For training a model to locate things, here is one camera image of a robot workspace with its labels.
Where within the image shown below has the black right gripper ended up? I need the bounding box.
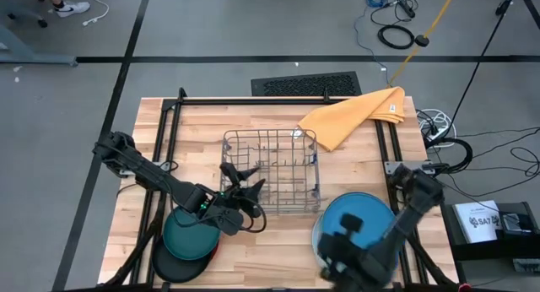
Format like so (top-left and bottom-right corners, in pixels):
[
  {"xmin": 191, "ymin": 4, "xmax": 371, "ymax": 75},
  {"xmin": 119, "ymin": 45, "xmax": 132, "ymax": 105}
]
[{"xmin": 316, "ymin": 231, "xmax": 381, "ymax": 292}]

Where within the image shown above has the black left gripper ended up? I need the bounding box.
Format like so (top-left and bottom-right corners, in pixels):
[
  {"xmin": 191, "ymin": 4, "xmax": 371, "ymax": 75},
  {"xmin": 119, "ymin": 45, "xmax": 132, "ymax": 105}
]
[{"xmin": 197, "ymin": 161, "xmax": 268, "ymax": 237}]

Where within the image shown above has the grey wire dish rack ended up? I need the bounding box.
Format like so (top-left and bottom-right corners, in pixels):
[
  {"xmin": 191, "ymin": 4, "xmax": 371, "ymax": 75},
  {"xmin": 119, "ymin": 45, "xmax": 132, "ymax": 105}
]
[{"xmin": 219, "ymin": 128, "xmax": 322, "ymax": 215}]

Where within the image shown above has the small teal plate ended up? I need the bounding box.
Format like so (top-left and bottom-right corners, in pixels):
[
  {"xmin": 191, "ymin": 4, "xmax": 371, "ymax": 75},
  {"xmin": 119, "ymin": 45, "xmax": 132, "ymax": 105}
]
[{"xmin": 162, "ymin": 206, "xmax": 221, "ymax": 262}]

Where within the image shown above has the small black plate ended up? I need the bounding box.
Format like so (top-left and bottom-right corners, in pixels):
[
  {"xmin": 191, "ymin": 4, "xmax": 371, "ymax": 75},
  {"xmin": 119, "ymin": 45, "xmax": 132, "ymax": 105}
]
[{"xmin": 151, "ymin": 239, "xmax": 214, "ymax": 284}]

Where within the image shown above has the black floor vent grate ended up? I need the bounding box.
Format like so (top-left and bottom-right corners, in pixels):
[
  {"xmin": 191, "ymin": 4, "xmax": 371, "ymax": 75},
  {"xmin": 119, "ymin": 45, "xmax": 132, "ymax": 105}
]
[{"xmin": 251, "ymin": 71, "xmax": 363, "ymax": 98}]

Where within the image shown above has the yellow cloth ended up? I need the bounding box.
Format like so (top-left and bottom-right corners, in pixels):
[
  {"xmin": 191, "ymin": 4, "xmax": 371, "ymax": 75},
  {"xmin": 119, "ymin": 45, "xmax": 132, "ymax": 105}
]
[{"xmin": 297, "ymin": 86, "xmax": 407, "ymax": 153}]

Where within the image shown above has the white booklet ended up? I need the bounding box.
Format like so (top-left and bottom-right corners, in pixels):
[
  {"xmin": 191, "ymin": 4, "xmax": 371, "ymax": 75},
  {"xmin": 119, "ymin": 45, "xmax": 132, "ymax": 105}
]
[{"xmin": 453, "ymin": 199, "xmax": 504, "ymax": 245}]

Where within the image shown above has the black equipment box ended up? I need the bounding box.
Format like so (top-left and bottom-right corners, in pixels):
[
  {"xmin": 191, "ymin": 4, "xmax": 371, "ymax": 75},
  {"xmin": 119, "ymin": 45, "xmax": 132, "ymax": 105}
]
[{"xmin": 440, "ymin": 201, "xmax": 540, "ymax": 262}]

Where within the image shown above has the white power strip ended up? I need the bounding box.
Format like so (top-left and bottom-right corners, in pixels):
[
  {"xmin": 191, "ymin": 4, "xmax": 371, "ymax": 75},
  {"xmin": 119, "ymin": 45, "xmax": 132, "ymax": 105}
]
[{"xmin": 416, "ymin": 108, "xmax": 455, "ymax": 150}]

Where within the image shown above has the black handheld device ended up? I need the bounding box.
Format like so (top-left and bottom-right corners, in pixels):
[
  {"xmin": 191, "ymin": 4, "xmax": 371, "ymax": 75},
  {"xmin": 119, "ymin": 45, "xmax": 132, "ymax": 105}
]
[{"xmin": 499, "ymin": 213, "xmax": 533, "ymax": 235}]

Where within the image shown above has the person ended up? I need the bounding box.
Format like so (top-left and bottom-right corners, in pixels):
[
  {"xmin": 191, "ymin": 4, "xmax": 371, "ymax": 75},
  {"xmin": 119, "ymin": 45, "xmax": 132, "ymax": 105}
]
[{"xmin": 37, "ymin": 0, "xmax": 92, "ymax": 19}]

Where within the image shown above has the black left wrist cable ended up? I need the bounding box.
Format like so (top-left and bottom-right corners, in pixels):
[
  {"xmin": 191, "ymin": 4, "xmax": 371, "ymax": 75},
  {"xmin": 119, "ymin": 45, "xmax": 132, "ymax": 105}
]
[{"xmin": 235, "ymin": 197, "xmax": 268, "ymax": 235}]

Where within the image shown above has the black table frame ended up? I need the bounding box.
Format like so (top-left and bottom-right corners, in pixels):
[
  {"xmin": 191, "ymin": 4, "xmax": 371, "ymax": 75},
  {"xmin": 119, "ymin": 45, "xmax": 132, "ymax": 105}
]
[{"xmin": 99, "ymin": 87, "xmax": 462, "ymax": 292}]

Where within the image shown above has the black cable bundle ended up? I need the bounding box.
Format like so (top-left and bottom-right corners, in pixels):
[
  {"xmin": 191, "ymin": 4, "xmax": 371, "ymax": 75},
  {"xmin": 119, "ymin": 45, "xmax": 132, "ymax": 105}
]
[{"xmin": 425, "ymin": 136, "xmax": 474, "ymax": 176}]

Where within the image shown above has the black coiled cable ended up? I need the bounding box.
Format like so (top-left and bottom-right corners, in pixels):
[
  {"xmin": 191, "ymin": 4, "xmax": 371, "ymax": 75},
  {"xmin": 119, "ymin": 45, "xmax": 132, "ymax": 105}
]
[{"xmin": 376, "ymin": 24, "xmax": 417, "ymax": 51}]

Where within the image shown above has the thin black floor cable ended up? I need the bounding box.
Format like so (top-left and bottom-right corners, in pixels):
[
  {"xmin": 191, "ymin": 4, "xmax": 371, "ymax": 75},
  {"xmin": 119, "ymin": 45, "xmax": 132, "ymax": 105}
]
[{"xmin": 446, "ymin": 127, "xmax": 540, "ymax": 197}]

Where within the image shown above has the white floor cable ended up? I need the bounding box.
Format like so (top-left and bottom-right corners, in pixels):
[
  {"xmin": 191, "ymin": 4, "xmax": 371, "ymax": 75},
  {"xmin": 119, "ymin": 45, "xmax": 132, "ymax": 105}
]
[{"xmin": 81, "ymin": 0, "xmax": 111, "ymax": 28}]

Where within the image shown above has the black power cable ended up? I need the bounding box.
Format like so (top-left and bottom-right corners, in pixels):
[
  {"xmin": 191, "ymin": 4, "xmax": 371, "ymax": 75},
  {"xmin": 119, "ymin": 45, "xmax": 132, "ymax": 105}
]
[{"xmin": 370, "ymin": 0, "xmax": 419, "ymax": 28}]

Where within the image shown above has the long black cable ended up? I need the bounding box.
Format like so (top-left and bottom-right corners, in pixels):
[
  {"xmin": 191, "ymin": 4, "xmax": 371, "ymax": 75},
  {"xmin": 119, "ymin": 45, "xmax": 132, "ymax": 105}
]
[{"xmin": 445, "ymin": 0, "xmax": 521, "ymax": 129}]

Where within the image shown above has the yellow cable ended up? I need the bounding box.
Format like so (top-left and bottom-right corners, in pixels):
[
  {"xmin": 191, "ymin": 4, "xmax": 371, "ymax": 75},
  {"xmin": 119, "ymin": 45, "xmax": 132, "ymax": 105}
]
[{"xmin": 386, "ymin": 0, "xmax": 461, "ymax": 89}]

